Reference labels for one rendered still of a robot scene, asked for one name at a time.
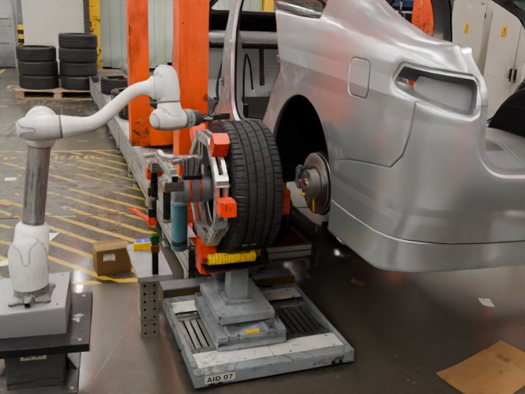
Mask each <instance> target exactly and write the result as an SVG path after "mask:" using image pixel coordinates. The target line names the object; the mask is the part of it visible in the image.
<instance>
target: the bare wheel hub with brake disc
mask: <svg viewBox="0 0 525 394"><path fill-rule="evenodd" d="M304 168H306V170H304V171H303V173H302V177H301V188H302V180H303V179H304V178H307V179H308V181H309V188H308V190H304V189H303V188H302V193H305V195H304V198H305V202H306V200H307V199H309V201H308V204H307V206H308V208H309V209H310V211H311V212H312V213H314V214H321V213H325V212H326V211H327V209H328V207H329V205H330V167H329V164H328V162H327V160H326V158H325V157H324V156H323V155H322V154H321V153H311V154H310V155H308V157H307V158H306V160H305V163H304ZM313 199H314V212H313Z"/></svg>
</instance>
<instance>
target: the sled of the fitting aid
mask: <svg viewBox="0 0 525 394"><path fill-rule="evenodd" d="M195 307H196V309H197V311H198V313H199V315H200V317H201V319H202V321H203V323H204V325H205V327H206V329H207V331H208V333H209V335H210V337H211V339H212V341H213V343H214V345H215V347H216V349H217V351H218V352H220V351H226V350H231V349H240V348H246V347H251V346H260V345H265V344H271V343H276V342H286V331H287V329H286V327H285V326H284V324H283V323H282V322H281V320H280V319H279V317H278V316H277V315H276V314H274V318H268V319H262V320H257V321H246V322H240V323H234V324H224V325H219V324H218V322H217V321H216V318H215V317H214V315H213V313H212V311H211V310H210V308H209V305H208V304H207V302H206V301H205V298H204V296H203V295H202V293H201V292H196V293H195Z"/></svg>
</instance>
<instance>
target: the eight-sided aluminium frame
mask: <svg viewBox="0 0 525 394"><path fill-rule="evenodd" d="M211 135H212V132H211V131H209V130H196V132H195V137H194V140H193V142H192V146H191V150H189V155H197V153H198V149H197V148H198V140H200V141H201V142H203V143H204V145H205V146H206V148H207V150H208V154H209V162H210V166H211V170H212V178H213V187H214V191H213V220H212V225H211V227H210V226H209V225H208V222H207V220H206V215H205V207H204V202H199V203H198V205H199V209H200V214H201V218H202V220H201V221H199V219H198V211H197V206H196V202H191V208H192V213H193V218H194V222H195V230H196V233H197V232H198V235H199V237H200V238H201V240H202V241H203V242H204V245H205V246H214V245H219V243H220V240H221V238H222V237H223V234H224V232H225V230H226V229H227V225H228V218H220V216H219V215H218V214H217V213H216V198H219V197H220V188H222V189H223V194H222V198H225V197H228V191H229V187H230V186H229V177H228V175H227V168H226V165H225V161H224V157H223V156H221V157H217V158H218V161H219V165H220V173H221V175H219V174H218V170H217V165H216V158H215V157H211V153H210V150H209V142H210V138H211Z"/></svg>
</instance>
